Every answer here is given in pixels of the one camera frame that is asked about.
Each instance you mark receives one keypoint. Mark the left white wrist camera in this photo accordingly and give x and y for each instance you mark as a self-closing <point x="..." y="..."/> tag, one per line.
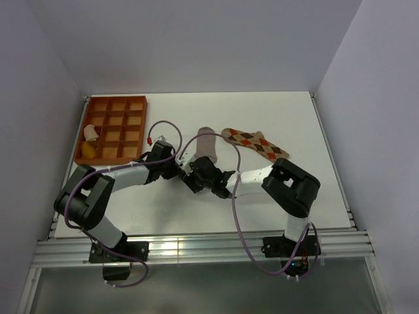
<point x="151" y="141"/>

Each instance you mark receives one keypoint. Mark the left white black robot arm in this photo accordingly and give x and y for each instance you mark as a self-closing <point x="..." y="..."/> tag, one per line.
<point x="84" y="198"/>

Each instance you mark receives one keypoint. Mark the rolled beige sock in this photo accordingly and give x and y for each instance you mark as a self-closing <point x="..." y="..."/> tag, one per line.
<point x="90" y="134"/>

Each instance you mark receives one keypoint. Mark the aluminium frame rail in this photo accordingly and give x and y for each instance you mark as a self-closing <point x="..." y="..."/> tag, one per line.
<point x="191" y="249"/>

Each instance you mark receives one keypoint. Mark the grey sock red stripes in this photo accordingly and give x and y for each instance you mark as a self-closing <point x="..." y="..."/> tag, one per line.
<point x="205" y="144"/>

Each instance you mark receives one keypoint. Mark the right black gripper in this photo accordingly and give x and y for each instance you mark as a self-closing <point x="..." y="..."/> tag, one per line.
<point x="188" y="178"/>

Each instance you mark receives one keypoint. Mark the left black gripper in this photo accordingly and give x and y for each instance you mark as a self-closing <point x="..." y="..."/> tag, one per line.
<point x="175" y="171"/>

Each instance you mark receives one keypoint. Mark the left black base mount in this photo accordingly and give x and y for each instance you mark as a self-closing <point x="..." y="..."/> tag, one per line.
<point x="132" y="251"/>

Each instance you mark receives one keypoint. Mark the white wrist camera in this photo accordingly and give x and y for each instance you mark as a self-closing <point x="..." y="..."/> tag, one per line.
<point x="151" y="141"/>
<point x="184" y="162"/>

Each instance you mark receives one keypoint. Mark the tan argyle sock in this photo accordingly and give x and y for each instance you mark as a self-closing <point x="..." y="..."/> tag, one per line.
<point x="255" y="141"/>

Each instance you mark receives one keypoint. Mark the orange compartment tray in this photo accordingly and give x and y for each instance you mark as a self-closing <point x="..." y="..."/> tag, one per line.
<point x="120" y="123"/>

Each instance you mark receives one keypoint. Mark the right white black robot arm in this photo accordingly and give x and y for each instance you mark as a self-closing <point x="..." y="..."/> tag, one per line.
<point x="291" y="187"/>

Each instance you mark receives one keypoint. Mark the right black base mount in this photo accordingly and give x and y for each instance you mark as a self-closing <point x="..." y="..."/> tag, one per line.
<point x="279" y="246"/>

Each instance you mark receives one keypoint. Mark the rolled yellow sock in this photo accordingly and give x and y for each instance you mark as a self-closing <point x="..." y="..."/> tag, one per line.
<point x="88" y="150"/>

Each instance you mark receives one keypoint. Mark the black box under rail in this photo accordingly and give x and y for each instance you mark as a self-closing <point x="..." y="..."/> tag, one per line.
<point x="116" y="273"/>

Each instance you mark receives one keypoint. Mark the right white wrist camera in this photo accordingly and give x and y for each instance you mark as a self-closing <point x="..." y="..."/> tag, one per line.
<point x="184" y="162"/>

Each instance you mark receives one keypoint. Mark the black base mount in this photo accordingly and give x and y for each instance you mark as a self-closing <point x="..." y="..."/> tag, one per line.
<point x="279" y="246"/>
<point x="132" y="251"/>

